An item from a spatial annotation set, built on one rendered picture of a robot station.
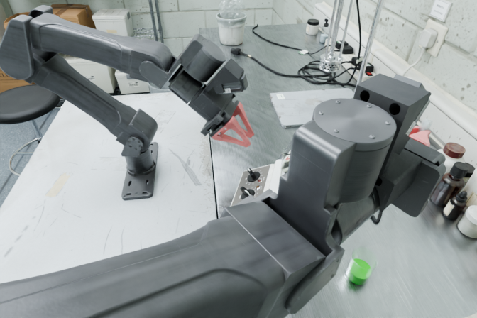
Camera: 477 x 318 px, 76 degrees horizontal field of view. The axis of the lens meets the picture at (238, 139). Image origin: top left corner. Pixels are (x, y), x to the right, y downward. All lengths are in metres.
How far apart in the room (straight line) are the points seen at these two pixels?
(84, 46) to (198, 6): 2.34
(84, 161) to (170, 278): 0.76
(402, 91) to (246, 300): 0.19
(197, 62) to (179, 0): 2.35
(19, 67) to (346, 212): 0.63
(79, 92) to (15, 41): 0.13
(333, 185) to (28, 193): 0.77
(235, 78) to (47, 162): 0.58
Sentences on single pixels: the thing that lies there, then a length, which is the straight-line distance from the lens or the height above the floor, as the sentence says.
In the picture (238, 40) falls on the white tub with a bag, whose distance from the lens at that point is 1.52.
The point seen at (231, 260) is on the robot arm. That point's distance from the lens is 0.19.
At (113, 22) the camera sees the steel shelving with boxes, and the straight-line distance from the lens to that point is 2.72.
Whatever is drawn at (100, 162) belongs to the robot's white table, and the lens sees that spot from 0.89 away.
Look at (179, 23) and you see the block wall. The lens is 2.98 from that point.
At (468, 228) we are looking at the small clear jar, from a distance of 0.79.
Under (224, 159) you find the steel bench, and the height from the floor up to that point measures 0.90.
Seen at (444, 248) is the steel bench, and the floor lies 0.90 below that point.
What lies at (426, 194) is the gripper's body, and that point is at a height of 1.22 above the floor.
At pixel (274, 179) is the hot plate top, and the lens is 0.64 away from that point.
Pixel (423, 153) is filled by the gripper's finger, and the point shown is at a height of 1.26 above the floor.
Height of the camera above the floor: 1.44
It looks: 38 degrees down
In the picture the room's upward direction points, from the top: straight up
